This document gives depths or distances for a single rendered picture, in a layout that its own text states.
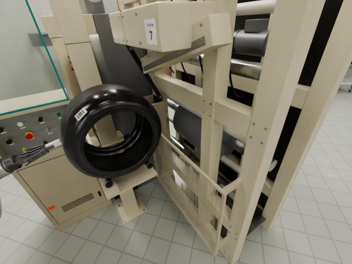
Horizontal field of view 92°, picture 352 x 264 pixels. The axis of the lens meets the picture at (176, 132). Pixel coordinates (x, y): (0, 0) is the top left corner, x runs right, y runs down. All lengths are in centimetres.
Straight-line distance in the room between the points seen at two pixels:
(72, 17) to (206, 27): 77
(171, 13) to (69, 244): 207
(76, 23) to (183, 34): 68
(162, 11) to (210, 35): 17
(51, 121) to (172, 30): 122
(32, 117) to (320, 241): 260
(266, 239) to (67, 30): 219
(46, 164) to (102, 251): 93
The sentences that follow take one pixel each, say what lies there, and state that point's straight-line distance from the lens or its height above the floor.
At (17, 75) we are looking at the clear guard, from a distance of 153.
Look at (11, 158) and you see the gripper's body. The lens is 111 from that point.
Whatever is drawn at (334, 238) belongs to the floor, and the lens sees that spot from 233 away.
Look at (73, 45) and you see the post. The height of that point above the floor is 165.
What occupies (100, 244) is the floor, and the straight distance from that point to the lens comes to 206.
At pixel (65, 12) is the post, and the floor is 180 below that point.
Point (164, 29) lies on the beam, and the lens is 68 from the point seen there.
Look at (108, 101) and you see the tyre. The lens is 91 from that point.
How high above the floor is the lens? 173
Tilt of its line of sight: 33 degrees down
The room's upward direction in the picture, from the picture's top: 4 degrees counter-clockwise
